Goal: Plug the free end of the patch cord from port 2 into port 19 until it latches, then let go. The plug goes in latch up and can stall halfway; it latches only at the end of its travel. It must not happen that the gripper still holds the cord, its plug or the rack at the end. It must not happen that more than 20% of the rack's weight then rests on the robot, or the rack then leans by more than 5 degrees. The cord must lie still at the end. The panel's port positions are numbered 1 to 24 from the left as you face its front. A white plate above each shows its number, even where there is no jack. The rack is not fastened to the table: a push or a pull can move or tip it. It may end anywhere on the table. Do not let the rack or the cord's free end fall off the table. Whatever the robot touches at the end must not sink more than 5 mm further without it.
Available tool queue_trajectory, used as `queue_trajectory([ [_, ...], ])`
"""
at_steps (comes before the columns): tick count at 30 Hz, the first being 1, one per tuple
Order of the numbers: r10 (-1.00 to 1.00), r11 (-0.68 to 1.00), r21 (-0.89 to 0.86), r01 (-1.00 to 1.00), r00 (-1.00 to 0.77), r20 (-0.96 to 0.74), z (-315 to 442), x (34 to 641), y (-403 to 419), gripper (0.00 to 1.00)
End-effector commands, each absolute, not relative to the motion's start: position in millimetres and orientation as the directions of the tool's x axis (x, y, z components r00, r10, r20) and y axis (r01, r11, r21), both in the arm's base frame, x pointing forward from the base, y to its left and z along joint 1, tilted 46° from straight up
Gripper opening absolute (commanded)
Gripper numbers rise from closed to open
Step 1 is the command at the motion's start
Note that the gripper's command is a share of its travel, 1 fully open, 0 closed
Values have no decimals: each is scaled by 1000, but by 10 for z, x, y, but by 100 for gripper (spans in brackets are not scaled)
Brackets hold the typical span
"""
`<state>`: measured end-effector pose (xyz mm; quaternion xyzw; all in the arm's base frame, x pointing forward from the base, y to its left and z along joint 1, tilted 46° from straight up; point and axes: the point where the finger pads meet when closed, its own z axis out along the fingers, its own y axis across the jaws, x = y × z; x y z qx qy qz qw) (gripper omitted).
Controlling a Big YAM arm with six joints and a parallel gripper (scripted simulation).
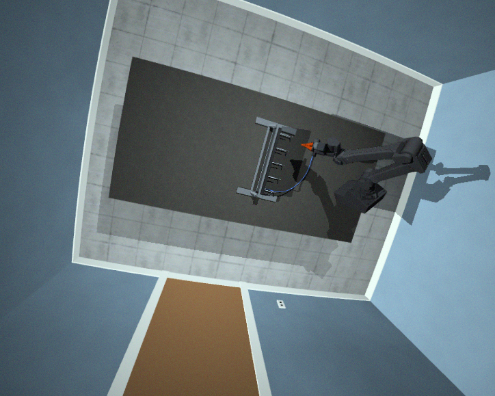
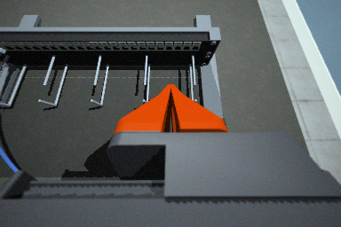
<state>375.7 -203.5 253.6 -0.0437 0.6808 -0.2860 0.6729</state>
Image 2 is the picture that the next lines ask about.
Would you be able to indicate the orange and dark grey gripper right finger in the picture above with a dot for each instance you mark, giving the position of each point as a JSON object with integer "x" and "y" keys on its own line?
{"x": 192, "y": 117}

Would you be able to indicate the blue patch cord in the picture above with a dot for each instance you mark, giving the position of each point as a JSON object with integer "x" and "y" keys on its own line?
{"x": 7, "y": 160}

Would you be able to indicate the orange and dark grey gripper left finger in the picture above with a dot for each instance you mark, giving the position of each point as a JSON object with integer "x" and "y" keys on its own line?
{"x": 151, "y": 116}

